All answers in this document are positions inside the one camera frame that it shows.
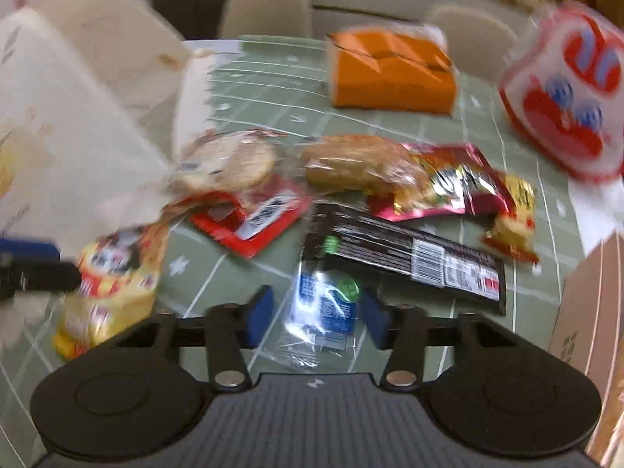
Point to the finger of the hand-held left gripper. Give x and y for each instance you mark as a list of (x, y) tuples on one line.
[(39, 275)]

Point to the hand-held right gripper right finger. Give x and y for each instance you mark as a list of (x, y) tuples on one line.
[(373, 321)]

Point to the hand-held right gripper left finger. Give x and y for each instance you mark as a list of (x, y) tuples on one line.
[(258, 316)]

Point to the clear blue small packet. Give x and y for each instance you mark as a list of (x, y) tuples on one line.
[(317, 304)]

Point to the black snack bar packet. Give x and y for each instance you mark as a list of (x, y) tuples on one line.
[(385, 248)]

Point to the yellow snack packet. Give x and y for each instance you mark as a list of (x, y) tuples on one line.
[(117, 282)]

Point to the magenta snack packet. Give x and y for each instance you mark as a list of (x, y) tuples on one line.
[(448, 185)]

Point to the pink cardboard box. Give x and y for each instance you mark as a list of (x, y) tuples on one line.
[(597, 341)]

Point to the red small packet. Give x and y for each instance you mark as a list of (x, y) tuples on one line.
[(234, 236)]

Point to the clear cookie packet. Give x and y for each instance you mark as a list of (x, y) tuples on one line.
[(229, 161)]

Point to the wrapped bread bun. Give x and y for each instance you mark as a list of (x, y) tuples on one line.
[(351, 161)]

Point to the white cartoon paper bag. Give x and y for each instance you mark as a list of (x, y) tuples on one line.
[(63, 107)]

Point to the green grid tablecloth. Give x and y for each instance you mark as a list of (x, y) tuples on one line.
[(273, 87)]

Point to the orange box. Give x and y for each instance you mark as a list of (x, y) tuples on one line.
[(390, 73)]

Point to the red white rabbit bag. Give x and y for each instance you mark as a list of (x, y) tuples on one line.
[(565, 97)]

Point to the beige chair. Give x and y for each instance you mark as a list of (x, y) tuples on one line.
[(265, 12), (475, 34)]

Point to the dark cabinet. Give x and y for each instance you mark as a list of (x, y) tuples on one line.
[(195, 0)]

